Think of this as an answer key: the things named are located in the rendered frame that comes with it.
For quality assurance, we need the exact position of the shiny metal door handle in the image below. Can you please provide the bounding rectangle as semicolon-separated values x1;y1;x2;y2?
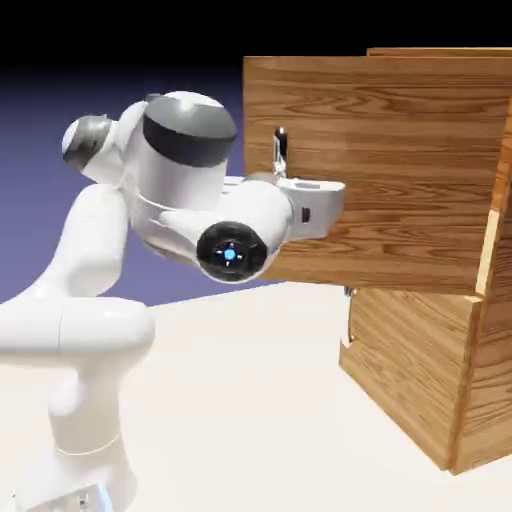
271;126;290;180

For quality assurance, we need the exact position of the large wooden cabinet door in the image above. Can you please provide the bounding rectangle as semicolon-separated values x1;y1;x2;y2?
242;54;512;298

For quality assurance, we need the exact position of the silver metal door handle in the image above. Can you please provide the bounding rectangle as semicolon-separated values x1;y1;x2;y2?
340;285;359;350

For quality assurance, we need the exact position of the light wooden cabinet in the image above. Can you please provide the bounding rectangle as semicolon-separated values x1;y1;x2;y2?
338;46;512;477

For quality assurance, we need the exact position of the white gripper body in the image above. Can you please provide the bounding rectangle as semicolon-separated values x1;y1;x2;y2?
274;177;347;204

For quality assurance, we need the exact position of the small wooden cabinet door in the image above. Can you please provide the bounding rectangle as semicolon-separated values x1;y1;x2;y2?
338;286;483;474

